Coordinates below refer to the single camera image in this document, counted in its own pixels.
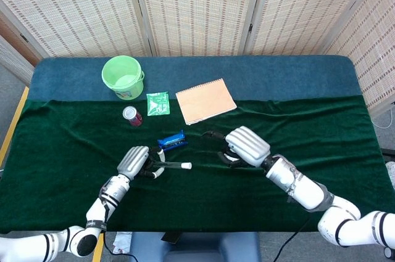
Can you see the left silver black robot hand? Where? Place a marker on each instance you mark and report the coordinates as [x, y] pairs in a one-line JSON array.
[[132, 160]]

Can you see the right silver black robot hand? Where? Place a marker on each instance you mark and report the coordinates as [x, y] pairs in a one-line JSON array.
[[247, 145]]

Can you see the clear glass test tube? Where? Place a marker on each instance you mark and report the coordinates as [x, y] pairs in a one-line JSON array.
[[172, 165]]

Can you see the white round cap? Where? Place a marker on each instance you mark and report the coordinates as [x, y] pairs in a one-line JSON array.
[[186, 166]]

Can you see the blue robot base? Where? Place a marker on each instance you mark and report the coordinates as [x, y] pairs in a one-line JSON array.
[[194, 248]]

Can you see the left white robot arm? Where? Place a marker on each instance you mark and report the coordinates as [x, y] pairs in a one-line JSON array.
[[114, 189]]

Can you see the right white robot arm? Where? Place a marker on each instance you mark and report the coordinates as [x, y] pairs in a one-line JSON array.
[[299, 186]]

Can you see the blue cookie packet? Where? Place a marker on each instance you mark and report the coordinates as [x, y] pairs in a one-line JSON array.
[[172, 141]]

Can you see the red drink can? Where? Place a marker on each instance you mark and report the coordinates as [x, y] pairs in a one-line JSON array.
[[132, 115]]

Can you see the cream spiral notebook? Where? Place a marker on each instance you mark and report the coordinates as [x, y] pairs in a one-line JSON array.
[[205, 101]]

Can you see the green white sachet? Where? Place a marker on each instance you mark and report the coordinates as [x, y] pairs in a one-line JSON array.
[[158, 104]]

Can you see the blue table cover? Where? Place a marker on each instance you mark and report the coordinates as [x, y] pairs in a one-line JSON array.
[[247, 74]]

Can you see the dark green velvet cloth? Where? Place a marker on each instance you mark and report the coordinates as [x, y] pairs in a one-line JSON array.
[[200, 200]]

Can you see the crumpled white paper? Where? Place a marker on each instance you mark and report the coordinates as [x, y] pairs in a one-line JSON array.
[[122, 242]]

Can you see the flat black object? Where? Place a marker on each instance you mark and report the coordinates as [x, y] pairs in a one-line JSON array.
[[170, 237]]

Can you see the light green plastic bucket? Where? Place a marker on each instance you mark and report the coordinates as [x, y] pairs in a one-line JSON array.
[[123, 72]]

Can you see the black screen hinge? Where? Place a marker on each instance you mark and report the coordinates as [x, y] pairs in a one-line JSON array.
[[250, 27], [24, 38]]

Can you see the woven bamboo screen panel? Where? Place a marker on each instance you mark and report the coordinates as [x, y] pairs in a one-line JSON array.
[[373, 43], [77, 6], [308, 6], [197, 6]]

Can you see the grey woven panel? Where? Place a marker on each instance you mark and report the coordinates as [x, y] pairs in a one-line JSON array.
[[14, 61]]

